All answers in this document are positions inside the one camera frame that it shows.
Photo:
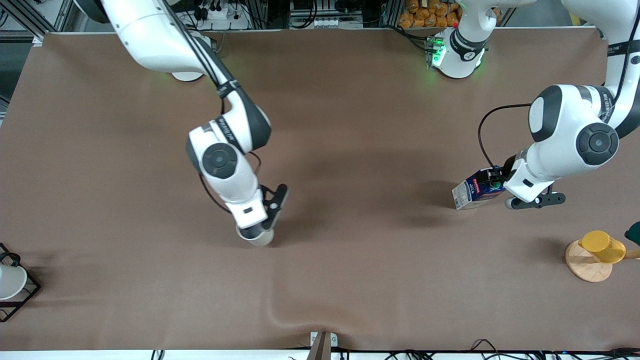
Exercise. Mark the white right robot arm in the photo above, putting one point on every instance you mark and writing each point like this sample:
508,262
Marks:
150,40

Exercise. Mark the brown table cloth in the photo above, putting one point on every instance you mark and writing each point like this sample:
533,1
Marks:
350,250

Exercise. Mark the metal clamp bracket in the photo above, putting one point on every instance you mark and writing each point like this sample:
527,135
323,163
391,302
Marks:
325,345

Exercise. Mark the white power strip with plugs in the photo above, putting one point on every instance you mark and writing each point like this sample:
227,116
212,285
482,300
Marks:
220,14

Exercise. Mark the wooden cup stand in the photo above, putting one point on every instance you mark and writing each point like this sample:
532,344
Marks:
587,270

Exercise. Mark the dark green cup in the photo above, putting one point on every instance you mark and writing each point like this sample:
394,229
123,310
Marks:
634,234

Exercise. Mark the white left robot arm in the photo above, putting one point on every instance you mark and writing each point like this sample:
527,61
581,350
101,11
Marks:
565,135

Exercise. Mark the small white power strip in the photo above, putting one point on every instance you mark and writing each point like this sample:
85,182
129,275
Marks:
327,22

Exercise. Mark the bag of orange bread rolls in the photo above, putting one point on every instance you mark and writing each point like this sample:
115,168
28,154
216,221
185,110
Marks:
425,17

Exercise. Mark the blue milk carton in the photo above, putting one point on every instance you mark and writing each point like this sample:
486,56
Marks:
467,195

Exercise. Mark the aluminium frame profile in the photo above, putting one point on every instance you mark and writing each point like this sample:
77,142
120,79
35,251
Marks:
37,40

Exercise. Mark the cream mug with grey inside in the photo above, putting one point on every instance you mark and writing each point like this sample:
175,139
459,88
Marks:
265,240

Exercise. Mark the yellow cup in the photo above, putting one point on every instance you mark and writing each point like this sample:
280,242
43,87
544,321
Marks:
602,246

